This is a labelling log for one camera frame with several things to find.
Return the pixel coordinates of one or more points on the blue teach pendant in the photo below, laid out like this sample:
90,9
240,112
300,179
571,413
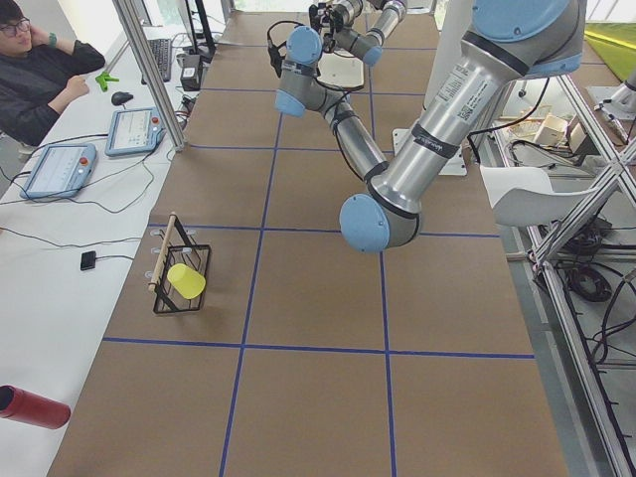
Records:
134,131
60,172

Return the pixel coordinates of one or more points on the aluminium frame post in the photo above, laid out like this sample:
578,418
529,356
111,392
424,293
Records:
147,64

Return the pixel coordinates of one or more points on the red bottle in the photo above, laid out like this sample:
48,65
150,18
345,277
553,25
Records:
29,408

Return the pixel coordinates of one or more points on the white chair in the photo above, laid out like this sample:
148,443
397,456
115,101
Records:
524,196

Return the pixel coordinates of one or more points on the black wire cup rack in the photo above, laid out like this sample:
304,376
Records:
178,245

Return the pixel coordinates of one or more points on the black keyboard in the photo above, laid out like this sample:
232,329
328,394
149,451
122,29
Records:
161,50

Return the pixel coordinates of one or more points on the small black box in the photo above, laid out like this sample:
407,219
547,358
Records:
88,260

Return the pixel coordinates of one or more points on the cream rabbit tray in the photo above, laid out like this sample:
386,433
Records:
341,71

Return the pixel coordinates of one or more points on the yellow plastic cup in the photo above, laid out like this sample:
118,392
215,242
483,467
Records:
188,282

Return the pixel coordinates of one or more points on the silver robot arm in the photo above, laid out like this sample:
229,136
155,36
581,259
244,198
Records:
505,41
367,30

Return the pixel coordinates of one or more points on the green plastic clamp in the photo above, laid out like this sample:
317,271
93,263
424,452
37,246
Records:
104,79

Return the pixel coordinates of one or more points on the seated person in black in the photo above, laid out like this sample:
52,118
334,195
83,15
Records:
41,75

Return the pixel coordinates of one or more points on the near blue teach pendant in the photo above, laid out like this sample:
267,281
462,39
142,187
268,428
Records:
60,172

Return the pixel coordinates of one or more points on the far blue teach pendant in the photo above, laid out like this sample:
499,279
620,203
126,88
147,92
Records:
134,131

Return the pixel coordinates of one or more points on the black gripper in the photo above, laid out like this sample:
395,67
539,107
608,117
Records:
276,56
330,13

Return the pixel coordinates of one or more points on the black computer mouse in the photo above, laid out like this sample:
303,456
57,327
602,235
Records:
119,98

